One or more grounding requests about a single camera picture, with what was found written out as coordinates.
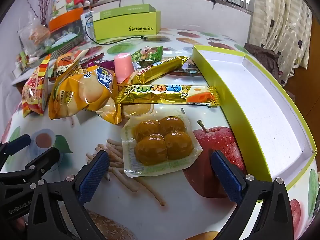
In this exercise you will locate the pink jelly cup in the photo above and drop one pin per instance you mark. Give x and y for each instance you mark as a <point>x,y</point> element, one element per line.
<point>123,67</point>

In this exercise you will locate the gold snack bar wrapper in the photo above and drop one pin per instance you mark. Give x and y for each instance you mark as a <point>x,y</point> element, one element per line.
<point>162,91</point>
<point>160,68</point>

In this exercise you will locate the purple snack packet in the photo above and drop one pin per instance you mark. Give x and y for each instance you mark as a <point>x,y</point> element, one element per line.
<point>105,63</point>

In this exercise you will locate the patterned cream curtain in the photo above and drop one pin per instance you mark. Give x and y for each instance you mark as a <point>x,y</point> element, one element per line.
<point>275,17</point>

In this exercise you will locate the clear pack of brown eggs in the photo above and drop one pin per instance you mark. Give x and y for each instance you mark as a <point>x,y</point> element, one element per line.
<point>152,150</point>

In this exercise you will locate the shallow green cardboard tray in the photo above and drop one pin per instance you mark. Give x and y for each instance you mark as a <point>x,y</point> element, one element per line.
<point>262,105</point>

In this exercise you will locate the purple decorative twigs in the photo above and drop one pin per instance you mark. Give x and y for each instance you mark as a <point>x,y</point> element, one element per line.
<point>41,2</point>

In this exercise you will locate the orange snack packet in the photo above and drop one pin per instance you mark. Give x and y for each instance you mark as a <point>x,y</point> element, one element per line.
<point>66,66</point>

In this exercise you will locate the green pea snack packet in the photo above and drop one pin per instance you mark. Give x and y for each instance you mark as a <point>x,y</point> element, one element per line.
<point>150,57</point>

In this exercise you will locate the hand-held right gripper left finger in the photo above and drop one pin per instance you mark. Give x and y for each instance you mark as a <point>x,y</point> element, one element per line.
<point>93,177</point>

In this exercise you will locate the colourful cartoon box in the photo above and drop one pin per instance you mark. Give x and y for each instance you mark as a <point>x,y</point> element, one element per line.
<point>61,2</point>

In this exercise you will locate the brown cloth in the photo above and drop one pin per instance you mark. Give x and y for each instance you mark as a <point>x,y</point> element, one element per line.
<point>262,55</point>

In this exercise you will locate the white paper sheet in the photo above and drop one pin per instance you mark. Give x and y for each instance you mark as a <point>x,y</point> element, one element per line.
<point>20,76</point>

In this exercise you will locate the yellow potato chips bag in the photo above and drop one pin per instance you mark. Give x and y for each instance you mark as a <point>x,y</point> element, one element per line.
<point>75,97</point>

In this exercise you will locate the red yellow striped snack bag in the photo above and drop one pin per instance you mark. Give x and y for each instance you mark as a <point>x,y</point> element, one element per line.
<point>35,90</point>

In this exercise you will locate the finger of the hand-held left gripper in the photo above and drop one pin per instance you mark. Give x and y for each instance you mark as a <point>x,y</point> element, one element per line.
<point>17,143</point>
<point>48,157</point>

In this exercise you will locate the dark red snack packet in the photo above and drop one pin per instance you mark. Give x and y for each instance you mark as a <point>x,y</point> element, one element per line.
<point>93,58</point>

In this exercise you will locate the wooden wardrobe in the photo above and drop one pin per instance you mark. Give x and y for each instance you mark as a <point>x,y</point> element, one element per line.
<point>297,87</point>

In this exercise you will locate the green cardboard box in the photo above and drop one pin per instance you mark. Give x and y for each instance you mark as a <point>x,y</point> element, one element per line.
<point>125,27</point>

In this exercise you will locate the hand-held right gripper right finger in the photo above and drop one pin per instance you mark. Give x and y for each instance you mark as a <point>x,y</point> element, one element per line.
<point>226,177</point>

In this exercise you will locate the orange box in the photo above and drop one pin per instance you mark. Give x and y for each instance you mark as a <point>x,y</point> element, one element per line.
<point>65,17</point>

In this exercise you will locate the clear plastic bag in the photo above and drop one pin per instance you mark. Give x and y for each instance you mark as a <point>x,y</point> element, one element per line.
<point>35,35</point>

